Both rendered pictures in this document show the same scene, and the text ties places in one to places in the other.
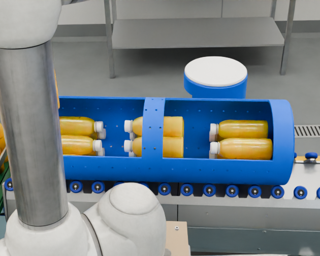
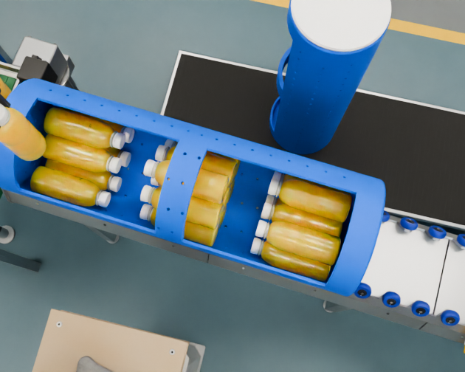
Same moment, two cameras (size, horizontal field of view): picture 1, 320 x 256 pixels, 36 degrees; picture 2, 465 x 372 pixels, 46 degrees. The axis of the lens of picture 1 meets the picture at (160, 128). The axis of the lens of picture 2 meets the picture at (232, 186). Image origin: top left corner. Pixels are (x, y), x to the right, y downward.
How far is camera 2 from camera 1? 1.11 m
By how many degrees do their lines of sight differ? 42
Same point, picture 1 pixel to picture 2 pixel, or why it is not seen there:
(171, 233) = (164, 359)
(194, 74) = (302, 10)
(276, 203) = not seen: hidden behind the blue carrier
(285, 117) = (362, 248)
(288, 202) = not seen: hidden behind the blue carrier
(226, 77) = (350, 31)
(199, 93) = (302, 46)
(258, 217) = (305, 288)
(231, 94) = (348, 60)
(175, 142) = (207, 217)
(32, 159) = not seen: outside the picture
